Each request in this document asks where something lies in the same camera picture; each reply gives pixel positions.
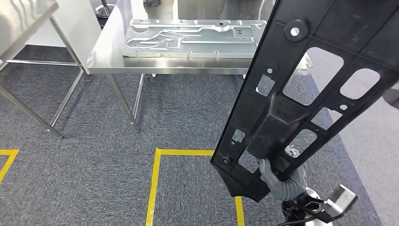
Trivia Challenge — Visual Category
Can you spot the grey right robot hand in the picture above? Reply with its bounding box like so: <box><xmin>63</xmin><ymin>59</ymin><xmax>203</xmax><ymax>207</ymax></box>
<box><xmin>258</xmin><ymin>158</ymin><xmax>279</xmax><ymax>189</ymax></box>

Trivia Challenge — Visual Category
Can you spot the long black plastic frame part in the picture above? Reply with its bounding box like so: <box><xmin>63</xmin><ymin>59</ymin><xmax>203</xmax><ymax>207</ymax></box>
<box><xmin>210</xmin><ymin>0</ymin><xmax>399</xmax><ymax>203</ymax></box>

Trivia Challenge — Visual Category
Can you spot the stainless steel workbench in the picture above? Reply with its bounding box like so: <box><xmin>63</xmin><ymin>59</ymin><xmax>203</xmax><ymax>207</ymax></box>
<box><xmin>87</xmin><ymin>0</ymin><xmax>314</xmax><ymax>133</ymax></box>

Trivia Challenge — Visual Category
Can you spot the yellow floor tape square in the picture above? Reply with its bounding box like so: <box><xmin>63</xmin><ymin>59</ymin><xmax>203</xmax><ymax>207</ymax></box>
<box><xmin>145</xmin><ymin>148</ymin><xmax>245</xmax><ymax>226</ymax></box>
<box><xmin>0</xmin><ymin>149</ymin><xmax>20</xmax><ymax>184</ymax></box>

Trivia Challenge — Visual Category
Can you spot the stamped grey metal panel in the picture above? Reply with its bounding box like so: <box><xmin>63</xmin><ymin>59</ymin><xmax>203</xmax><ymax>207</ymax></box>
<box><xmin>121</xmin><ymin>18</ymin><xmax>269</xmax><ymax>59</ymax></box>

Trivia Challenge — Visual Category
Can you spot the white cabinet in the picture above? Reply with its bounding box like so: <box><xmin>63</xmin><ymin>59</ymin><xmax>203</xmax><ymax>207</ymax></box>
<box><xmin>24</xmin><ymin>0</ymin><xmax>102</xmax><ymax>75</ymax></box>

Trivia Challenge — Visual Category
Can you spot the stainless steel table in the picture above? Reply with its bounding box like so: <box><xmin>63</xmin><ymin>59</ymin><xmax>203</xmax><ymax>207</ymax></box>
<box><xmin>0</xmin><ymin>0</ymin><xmax>93</xmax><ymax>139</ymax></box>

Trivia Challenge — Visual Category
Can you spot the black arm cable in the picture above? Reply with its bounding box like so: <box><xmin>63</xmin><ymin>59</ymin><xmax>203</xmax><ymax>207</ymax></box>
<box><xmin>276</xmin><ymin>217</ymin><xmax>309</xmax><ymax>226</ymax></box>

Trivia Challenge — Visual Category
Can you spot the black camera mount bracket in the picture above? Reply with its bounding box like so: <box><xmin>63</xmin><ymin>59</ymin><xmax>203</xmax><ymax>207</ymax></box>
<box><xmin>282</xmin><ymin>192</ymin><xmax>343</xmax><ymax>225</ymax></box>

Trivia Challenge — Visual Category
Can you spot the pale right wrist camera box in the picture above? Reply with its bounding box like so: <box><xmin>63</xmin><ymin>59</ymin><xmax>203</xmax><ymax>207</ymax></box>
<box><xmin>324</xmin><ymin>185</ymin><xmax>358</xmax><ymax>219</ymax></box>

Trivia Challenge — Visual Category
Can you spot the chrome stanchion post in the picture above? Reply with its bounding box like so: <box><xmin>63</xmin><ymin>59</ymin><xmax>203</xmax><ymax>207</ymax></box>
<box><xmin>94</xmin><ymin>0</ymin><xmax>117</xmax><ymax>19</ymax></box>

